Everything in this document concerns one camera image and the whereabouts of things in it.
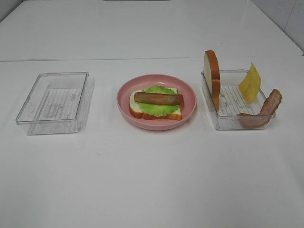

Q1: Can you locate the left clear plastic tray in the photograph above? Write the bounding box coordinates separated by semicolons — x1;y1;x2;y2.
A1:
15;72;90;135

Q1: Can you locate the bread slice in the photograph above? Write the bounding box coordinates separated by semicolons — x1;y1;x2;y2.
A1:
129;86;182;121
203;50;220;111

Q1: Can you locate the green lettuce leaf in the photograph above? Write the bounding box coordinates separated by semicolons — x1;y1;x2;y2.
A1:
129;85;182;119

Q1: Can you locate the pink round plate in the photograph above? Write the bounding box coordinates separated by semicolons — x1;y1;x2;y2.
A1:
117;74;197;131

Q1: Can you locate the yellow cheese slice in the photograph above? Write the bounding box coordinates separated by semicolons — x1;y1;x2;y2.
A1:
238;62;262;104

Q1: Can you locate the bacon strip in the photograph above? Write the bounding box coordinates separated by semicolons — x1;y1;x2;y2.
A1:
238;89;282;129
134;92;184;105

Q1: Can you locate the right clear plastic tray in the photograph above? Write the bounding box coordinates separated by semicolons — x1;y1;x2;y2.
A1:
201;69;276;130

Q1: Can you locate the clear plastic tray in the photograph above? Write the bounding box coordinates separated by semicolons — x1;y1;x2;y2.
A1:
15;72;90;135
201;69;276;130

